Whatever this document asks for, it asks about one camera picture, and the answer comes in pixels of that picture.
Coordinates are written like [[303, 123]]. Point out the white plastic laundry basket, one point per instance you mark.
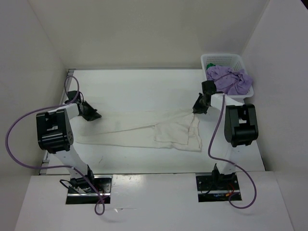
[[232, 61]]

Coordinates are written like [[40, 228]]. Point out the green t shirt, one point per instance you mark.
[[210, 65]]

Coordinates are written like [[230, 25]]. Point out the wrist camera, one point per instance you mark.
[[209, 87], [74, 97]]

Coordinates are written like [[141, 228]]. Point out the white t shirt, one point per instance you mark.
[[176, 129]]

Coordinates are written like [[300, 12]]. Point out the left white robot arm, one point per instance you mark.
[[55, 135]]

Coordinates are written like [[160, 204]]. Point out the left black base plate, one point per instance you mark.
[[78, 196]]

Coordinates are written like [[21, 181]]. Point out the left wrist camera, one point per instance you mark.
[[74, 97]]

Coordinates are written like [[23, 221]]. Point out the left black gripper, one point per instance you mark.
[[93, 115]]

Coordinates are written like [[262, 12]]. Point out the purple t shirt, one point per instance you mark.
[[229, 81]]

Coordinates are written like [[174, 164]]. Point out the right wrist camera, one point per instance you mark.
[[209, 87]]

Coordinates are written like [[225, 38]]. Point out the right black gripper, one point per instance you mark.
[[197, 109]]

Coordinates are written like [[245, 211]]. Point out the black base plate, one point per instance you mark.
[[78, 196], [217, 191]]

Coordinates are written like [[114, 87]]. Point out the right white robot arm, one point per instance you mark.
[[240, 127]]

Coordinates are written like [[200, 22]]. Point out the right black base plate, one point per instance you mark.
[[217, 191]]

